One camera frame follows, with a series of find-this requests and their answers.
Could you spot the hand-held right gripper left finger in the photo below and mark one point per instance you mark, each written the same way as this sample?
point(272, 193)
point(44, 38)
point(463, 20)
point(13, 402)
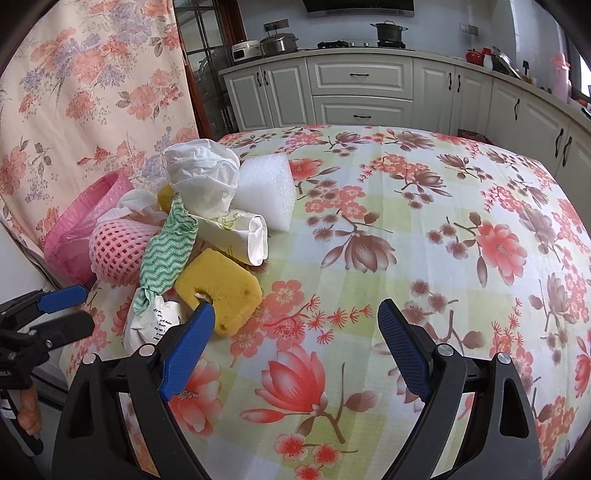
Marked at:
point(189, 350)

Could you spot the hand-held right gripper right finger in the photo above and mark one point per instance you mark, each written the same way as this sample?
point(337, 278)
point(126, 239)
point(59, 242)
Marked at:
point(404, 350)

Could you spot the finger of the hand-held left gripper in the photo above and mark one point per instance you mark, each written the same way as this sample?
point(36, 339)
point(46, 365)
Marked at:
point(69, 327)
point(62, 297)

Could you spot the white printed wrapper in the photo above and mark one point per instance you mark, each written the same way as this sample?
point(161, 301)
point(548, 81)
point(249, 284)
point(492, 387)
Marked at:
point(147, 323)

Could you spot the pink lined waste bin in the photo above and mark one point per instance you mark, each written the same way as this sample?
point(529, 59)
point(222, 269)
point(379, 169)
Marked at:
point(69, 240)

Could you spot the pink foam fruit net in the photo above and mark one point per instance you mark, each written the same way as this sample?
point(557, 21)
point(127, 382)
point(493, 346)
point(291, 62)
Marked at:
point(115, 251)

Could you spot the large yellow sponge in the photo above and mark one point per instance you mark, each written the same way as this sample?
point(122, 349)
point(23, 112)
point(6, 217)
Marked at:
point(221, 286)

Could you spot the green zigzag cloth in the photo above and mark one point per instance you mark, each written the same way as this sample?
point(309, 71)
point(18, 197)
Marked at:
point(164, 258)

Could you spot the white green tissue packet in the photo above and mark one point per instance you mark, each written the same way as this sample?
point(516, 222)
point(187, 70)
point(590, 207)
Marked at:
point(231, 230)

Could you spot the white plastic bag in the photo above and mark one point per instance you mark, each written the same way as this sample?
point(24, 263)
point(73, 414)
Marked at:
point(203, 175)

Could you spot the person's left hand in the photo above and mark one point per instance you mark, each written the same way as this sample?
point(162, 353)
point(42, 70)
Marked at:
point(28, 413)

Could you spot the crumpled white tissue paper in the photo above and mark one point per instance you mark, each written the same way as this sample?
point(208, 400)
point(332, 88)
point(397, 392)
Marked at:
point(134, 201)

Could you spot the small yellow sponge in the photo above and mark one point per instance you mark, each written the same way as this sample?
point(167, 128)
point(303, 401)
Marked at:
point(165, 198)

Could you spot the white foam block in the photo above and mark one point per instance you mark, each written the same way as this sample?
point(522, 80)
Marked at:
point(268, 189)

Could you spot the floral curtain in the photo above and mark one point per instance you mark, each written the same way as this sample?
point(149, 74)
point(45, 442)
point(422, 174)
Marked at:
point(92, 92)

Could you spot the red floor bin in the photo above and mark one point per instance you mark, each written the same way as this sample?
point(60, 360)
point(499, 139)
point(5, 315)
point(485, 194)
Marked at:
point(473, 135)

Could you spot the white kitchen cabinets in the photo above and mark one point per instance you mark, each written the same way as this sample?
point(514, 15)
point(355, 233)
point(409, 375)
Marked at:
point(360, 83)

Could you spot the red kettle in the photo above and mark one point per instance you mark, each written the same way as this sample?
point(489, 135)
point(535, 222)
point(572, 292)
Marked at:
point(475, 56)

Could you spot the white rice cooker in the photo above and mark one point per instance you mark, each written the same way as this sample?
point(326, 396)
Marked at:
point(244, 51)

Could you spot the steel tray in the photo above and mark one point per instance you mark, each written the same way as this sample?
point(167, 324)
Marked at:
point(505, 60)

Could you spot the black gas stove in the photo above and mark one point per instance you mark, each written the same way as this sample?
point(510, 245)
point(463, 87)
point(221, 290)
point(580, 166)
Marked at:
point(332, 45)

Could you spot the pink thermos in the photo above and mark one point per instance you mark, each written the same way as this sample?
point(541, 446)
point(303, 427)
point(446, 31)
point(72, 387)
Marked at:
point(561, 78)

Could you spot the dark cooking pot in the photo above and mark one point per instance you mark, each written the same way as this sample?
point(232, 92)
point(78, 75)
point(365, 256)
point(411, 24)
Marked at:
point(388, 33)

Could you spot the steel pressure cooker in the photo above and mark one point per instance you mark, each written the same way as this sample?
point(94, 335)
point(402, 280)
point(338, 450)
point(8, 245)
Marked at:
point(278, 45)

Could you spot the red wooden glass door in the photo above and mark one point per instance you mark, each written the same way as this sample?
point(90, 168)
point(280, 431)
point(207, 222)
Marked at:
point(231, 23)

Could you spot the black range hood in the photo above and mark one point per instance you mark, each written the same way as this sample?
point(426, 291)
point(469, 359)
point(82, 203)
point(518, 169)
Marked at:
point(358, 7)

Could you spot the grey wall socket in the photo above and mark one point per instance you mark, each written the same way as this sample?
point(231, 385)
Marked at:
point(469, 28)
point(276, 26)

